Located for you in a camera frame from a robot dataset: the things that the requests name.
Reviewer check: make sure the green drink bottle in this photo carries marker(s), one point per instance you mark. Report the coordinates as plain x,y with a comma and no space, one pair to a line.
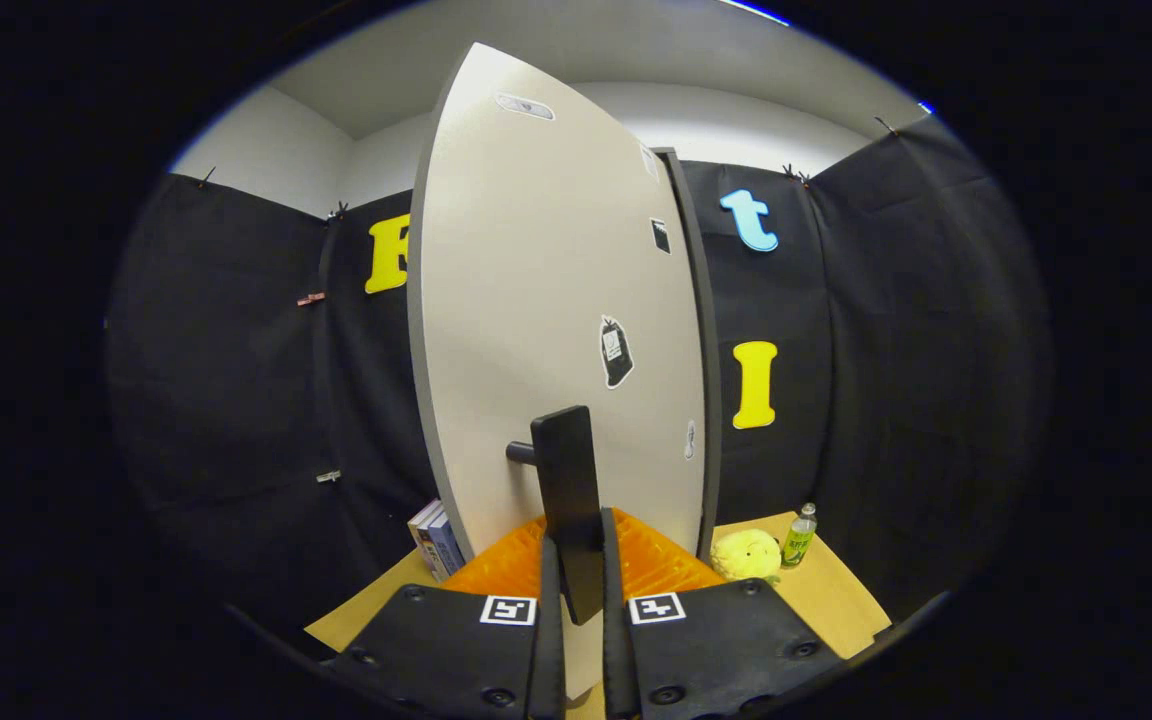
798,543

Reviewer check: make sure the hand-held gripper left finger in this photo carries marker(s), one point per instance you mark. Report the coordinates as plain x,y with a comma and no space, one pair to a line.
456,650

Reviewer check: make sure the yellow plush toy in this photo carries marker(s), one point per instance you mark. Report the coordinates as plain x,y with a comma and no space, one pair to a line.
744,556

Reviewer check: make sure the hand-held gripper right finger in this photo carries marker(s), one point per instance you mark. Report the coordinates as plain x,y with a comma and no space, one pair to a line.
716,650

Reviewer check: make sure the long ceiling light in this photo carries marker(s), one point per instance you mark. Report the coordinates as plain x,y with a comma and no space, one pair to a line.
754,11

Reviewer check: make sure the black backdrop cloth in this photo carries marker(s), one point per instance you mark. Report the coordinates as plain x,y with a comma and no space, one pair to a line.
936,350

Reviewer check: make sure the black binder clip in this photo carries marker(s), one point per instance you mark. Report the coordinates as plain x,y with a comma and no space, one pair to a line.
338,211
886,126
795,177

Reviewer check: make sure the pink clip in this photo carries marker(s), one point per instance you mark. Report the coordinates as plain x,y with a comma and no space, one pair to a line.
311,298

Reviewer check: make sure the white book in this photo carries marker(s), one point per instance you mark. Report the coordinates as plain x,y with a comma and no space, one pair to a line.
423,530

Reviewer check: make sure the grey shoe cabinet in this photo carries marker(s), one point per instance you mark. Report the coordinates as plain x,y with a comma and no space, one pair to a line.
707,350

